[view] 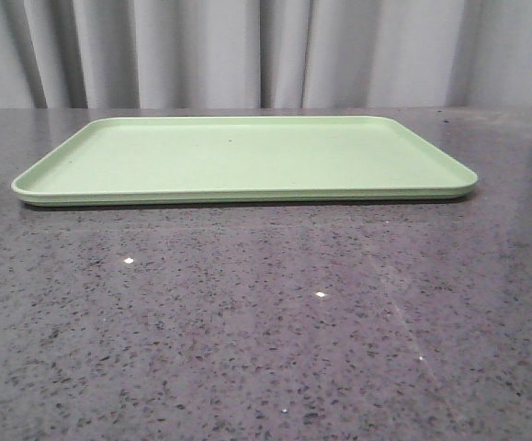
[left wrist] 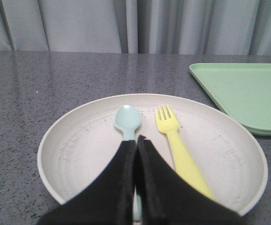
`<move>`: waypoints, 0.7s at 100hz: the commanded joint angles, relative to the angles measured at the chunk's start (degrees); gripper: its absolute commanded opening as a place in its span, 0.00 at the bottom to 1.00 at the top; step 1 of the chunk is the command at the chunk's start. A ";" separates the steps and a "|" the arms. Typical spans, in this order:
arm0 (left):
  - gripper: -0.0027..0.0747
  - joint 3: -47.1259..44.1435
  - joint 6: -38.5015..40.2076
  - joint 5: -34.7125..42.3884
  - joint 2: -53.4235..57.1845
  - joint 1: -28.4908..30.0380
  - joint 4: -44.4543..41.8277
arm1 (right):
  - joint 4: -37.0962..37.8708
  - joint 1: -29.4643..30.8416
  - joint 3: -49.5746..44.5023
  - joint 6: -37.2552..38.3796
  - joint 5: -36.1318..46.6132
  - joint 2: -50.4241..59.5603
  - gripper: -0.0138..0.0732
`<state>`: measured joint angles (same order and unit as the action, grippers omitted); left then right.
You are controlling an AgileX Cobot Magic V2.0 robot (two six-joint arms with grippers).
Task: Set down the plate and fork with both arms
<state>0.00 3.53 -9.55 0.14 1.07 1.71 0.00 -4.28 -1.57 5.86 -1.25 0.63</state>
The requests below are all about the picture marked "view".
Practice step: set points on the light green rectangular tray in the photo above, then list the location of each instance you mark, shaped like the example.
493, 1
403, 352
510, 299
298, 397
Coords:
170, 160

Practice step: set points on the white pleated curtain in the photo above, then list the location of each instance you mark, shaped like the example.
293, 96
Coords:
270, 54

